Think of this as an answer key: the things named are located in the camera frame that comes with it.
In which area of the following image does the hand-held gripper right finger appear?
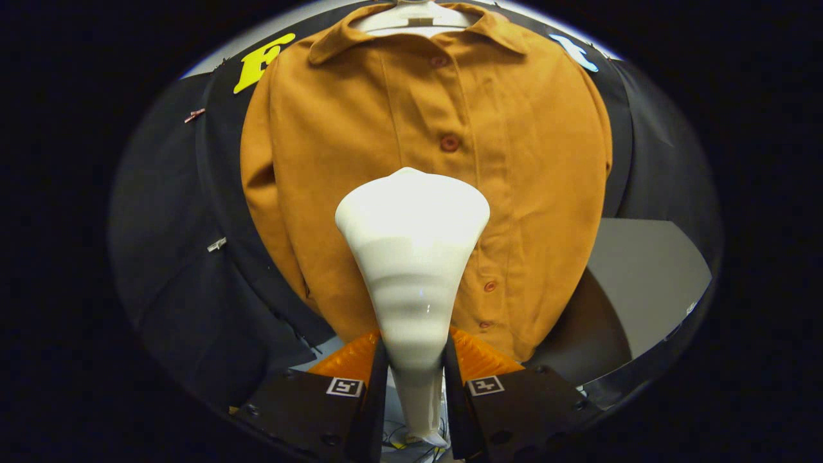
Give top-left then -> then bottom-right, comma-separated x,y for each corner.
442,326 -> 602,462

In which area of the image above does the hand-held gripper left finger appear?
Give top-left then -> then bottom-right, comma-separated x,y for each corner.
231,330 -> 390,463

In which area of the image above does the orange button shirt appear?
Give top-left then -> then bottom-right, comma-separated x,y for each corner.
240,2 -> 613,363

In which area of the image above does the grey table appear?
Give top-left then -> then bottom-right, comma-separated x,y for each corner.
524,217 -> 713,393

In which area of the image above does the black backdrop cloth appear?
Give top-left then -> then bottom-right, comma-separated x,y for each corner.
108,6 -> 724,412

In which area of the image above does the white mannequin torso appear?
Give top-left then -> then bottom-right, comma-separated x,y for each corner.
350,0 -> 473,37

